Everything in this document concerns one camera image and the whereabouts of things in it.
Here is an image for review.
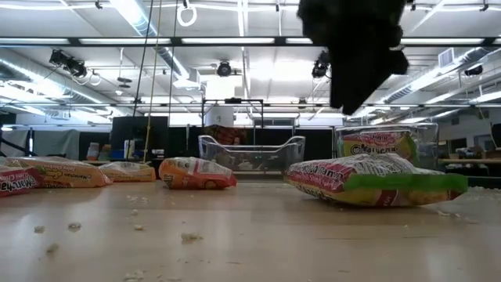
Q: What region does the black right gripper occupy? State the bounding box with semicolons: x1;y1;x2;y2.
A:
296;0;410;117

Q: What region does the orange Maruchan noodle packet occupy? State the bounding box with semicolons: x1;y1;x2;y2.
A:
99;161;157;183
157;156;238;191
3;155;114;190

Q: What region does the red green Maruchan noodle packet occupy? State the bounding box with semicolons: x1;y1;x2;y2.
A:
341;130;418;164
0;163;45;199
284;153;469;208

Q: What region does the black ceiling spotlight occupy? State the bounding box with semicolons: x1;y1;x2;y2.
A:
463;63;484;77
48;49;88;78
311;50;331;79
215;60;233;78

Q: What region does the white air vent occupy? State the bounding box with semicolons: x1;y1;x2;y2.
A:
438;47;456;69

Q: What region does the pile of red-green packets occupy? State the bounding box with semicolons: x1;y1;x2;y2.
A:
333;122;440;172

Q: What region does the clear plastic bin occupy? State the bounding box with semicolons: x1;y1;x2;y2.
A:
197;134;307;174

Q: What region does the person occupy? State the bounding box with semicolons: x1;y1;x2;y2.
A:
203;124;248;146

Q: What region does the white cylindrical container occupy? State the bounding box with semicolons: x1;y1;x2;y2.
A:
203;105;236;128

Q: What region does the wooden background desk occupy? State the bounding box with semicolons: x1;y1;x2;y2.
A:
438;157;501;166

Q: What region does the black overhead beam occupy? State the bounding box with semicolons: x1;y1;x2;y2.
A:
0;35;501;49

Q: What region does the black panel screen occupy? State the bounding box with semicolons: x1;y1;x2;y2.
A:
110;115;170;162

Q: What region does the grey hanging cloth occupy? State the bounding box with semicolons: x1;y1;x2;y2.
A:
0;128;81;161

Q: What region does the silver ceiling duct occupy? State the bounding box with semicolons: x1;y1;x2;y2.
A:
0;46;103;115
108;0;189;80
382;46;501;105

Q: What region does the black hanging cable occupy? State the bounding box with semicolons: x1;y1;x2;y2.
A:
167;0;180;127
130;0;156;118

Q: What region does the white hanging ring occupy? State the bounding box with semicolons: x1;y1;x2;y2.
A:
175;1;198;28

